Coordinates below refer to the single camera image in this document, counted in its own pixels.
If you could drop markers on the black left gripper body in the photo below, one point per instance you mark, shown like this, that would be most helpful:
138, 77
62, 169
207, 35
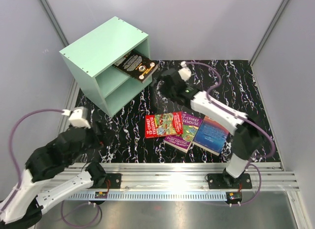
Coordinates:
100, 140

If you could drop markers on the blue paperback book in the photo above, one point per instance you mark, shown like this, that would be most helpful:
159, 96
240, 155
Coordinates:
211, 136

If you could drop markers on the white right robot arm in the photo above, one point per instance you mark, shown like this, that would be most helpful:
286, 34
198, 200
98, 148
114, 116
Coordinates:
246, 137

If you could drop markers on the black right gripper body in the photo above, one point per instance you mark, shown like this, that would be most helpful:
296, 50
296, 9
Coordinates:
168, 92

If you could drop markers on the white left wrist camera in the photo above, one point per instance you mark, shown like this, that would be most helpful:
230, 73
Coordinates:
77, 117

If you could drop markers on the black paperback book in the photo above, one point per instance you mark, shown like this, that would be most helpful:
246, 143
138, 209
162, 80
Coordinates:
137, 66

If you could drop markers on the white slotted cable duct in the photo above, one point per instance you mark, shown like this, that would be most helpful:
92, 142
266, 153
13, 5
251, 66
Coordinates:
148, 196

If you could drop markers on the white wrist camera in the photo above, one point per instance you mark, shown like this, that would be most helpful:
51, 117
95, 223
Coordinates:
77, 117
184, 71

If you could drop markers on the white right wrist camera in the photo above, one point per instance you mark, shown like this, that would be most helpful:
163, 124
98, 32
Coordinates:
184, 71

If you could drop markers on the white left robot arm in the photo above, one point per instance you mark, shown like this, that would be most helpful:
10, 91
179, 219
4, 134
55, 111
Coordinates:
27, 203

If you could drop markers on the red paperback book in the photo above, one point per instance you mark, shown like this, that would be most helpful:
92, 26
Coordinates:
163, 125

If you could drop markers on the purple treehouse book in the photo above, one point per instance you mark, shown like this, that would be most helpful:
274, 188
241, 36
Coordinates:
183, 142

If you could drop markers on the aluminium mounting rail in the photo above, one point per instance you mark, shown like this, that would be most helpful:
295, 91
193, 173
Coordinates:
192, 176

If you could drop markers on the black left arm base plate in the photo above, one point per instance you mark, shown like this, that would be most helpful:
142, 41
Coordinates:
113, 179

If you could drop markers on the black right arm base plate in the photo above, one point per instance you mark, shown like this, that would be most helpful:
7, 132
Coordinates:
225, 181

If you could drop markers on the mint green wooden shelf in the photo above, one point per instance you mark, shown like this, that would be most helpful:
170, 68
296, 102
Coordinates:
91, 58

